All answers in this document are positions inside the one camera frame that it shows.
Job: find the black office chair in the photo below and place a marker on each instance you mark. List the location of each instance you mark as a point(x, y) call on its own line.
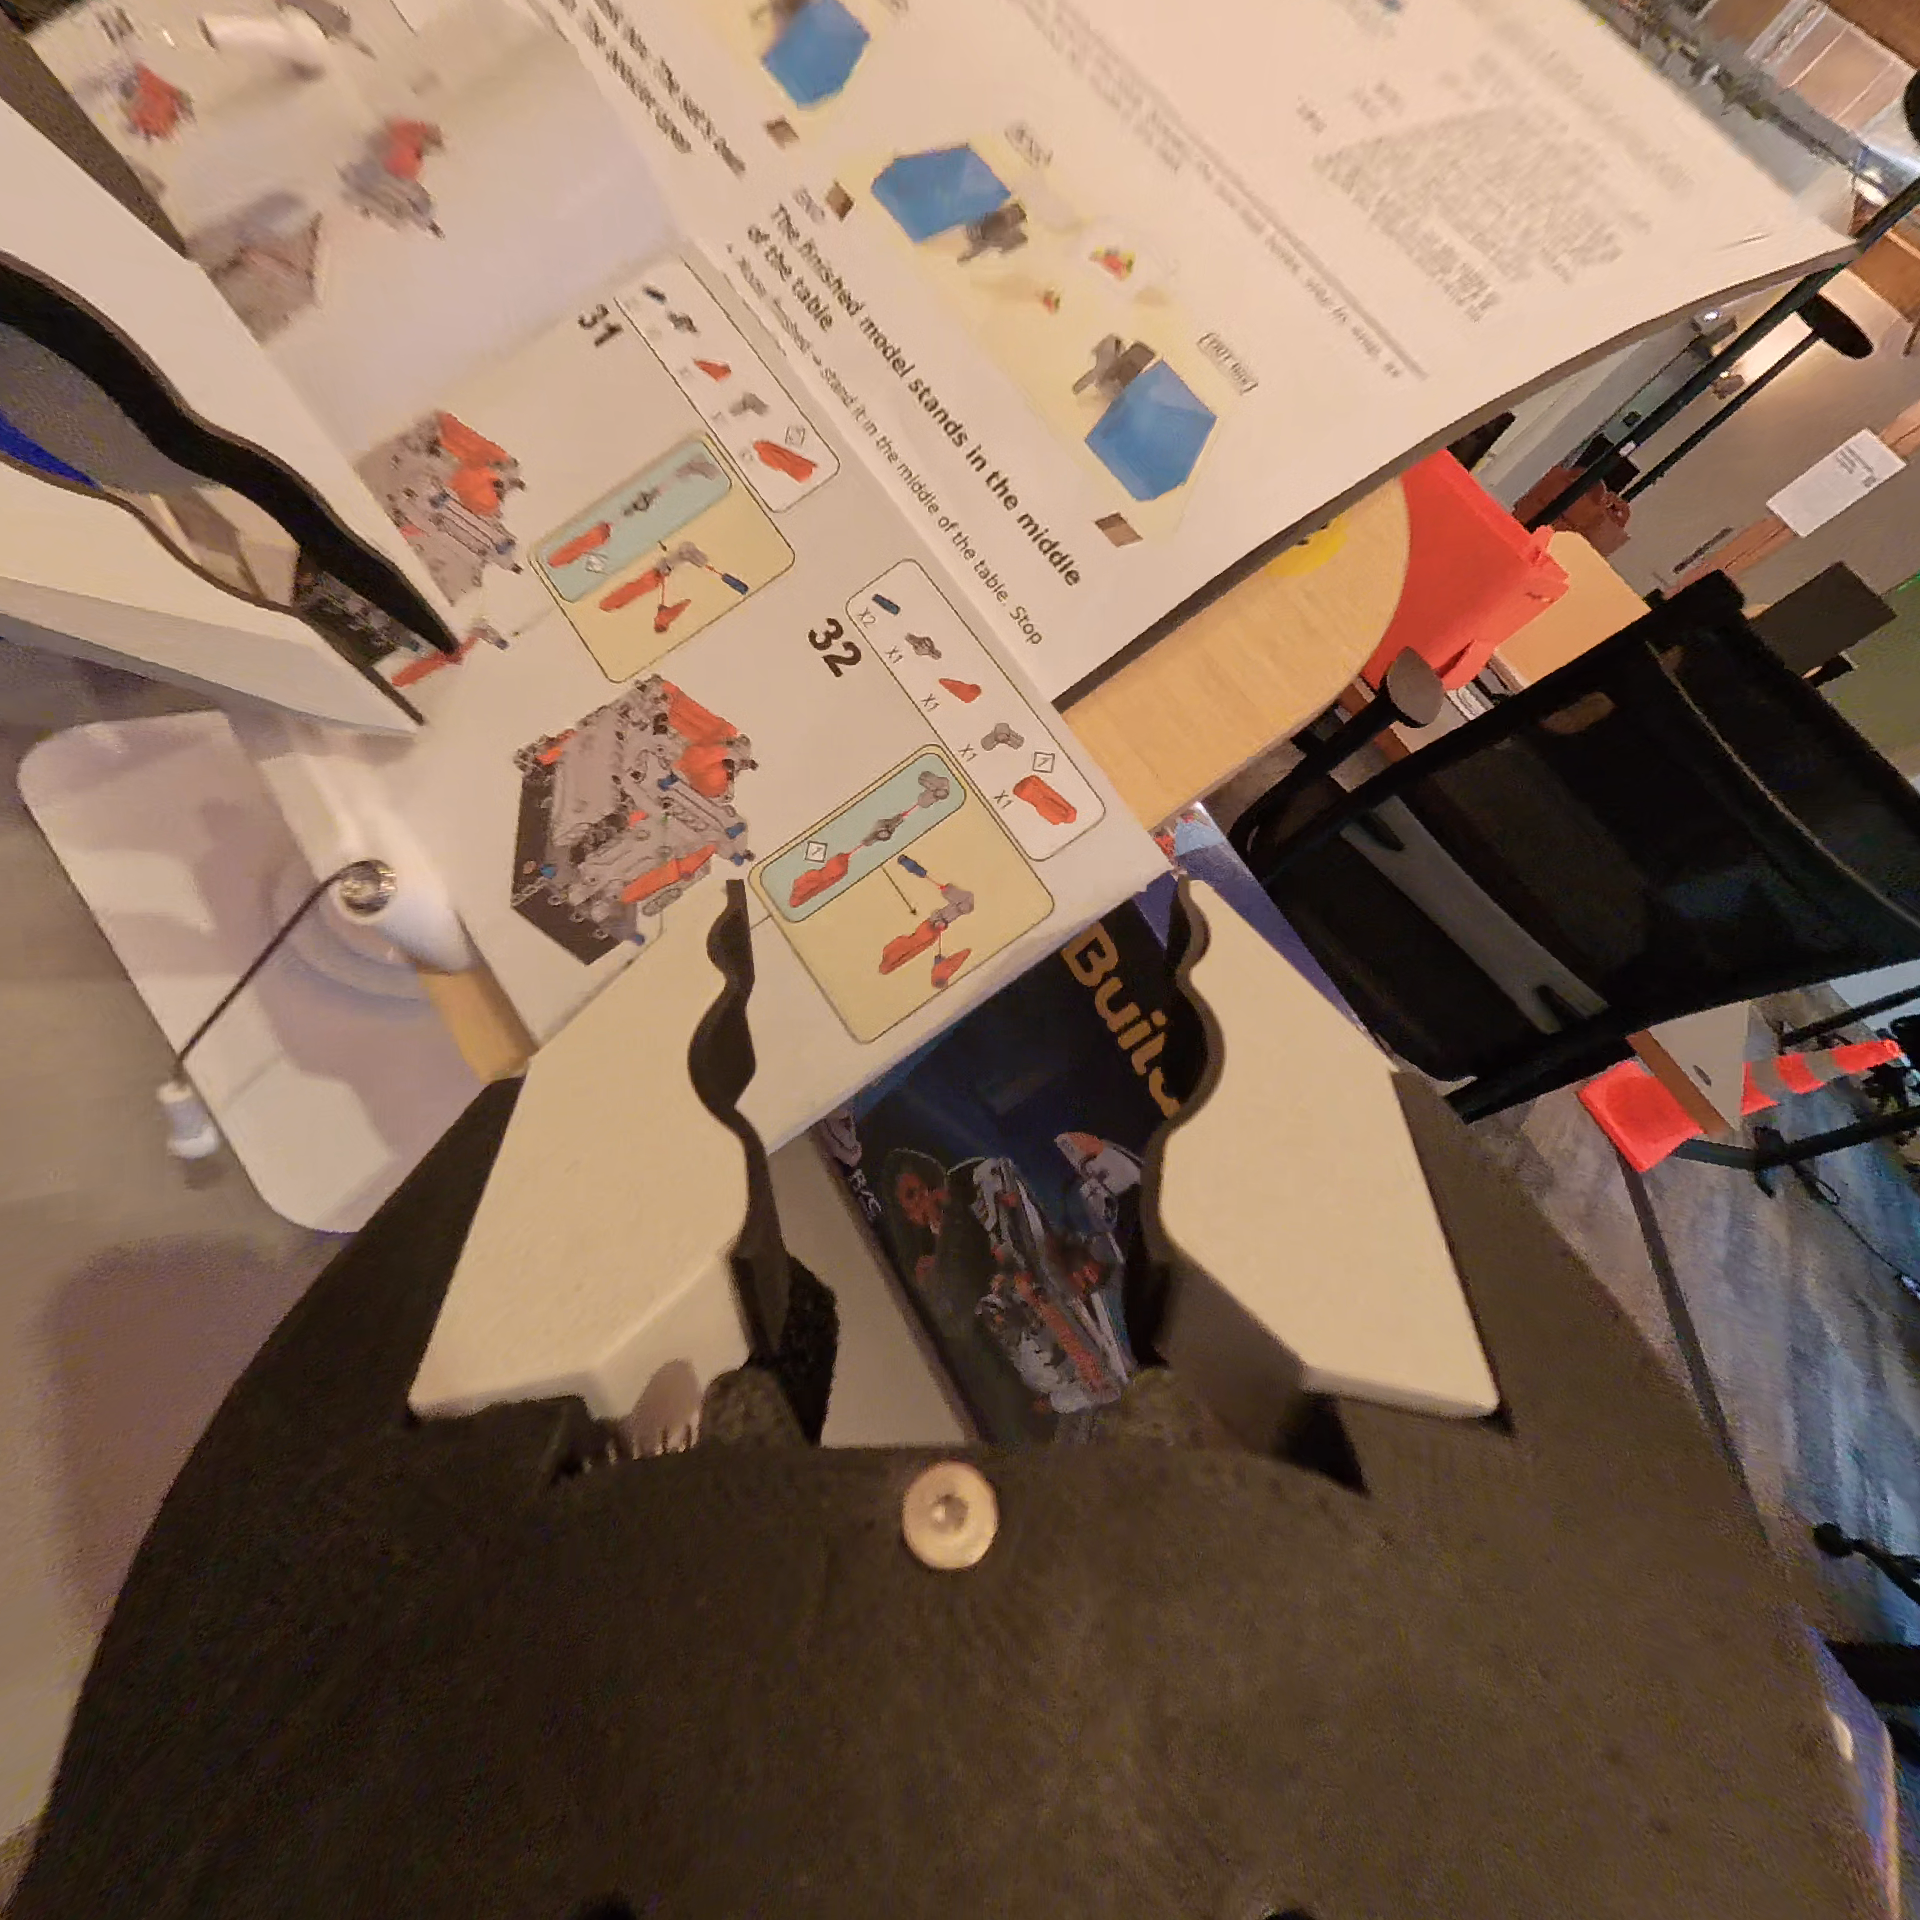
point(1621, 841)

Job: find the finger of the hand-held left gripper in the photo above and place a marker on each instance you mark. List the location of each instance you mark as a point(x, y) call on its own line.
point(90, 227)
point(152, 600)

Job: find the white paper sign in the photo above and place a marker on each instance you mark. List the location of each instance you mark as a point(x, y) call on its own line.
point(1837, 479)

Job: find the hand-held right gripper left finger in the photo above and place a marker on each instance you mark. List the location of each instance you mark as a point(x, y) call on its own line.
point(599, 1229)

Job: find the paper instruction booklet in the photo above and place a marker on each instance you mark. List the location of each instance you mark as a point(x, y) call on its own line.
point(629, 645)

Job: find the white metal board stand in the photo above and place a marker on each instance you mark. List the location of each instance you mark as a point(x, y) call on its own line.
point(137, 841)

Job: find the blue toy kit box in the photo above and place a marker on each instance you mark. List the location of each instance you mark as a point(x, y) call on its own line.
point(990, 1141)

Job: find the printed task instruction sheet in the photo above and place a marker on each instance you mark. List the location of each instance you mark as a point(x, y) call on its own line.
point(1275, 227)

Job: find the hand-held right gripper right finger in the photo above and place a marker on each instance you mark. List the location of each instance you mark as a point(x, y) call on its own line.
point(1290, 1202)

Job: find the orange plastic case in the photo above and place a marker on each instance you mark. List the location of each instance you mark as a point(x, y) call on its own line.
point(1478, 554)

